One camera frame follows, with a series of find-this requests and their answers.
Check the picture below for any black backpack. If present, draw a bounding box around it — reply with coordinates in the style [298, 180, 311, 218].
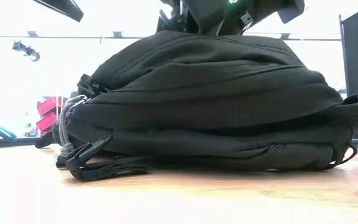
[35, 29, 358, 183]

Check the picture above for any black hanging ceiling fixture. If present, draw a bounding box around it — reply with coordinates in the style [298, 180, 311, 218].
[12, 40, 41, 62]

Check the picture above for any red crate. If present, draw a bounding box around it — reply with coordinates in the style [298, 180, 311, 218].
[37, 96, 70, 116]
[37, 112, 60, 133]

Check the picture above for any black aluminium table frame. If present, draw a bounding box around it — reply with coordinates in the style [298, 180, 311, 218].
[0, 136, 358, 149]

